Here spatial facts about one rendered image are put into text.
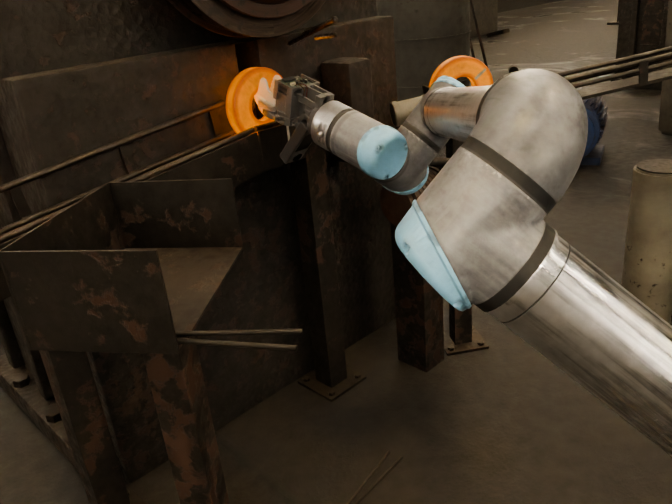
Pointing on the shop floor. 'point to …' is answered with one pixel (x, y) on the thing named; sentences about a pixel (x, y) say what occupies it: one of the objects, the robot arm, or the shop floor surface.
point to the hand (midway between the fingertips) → (259, 96)
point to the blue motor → (597, 117)
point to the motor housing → (414, 293)
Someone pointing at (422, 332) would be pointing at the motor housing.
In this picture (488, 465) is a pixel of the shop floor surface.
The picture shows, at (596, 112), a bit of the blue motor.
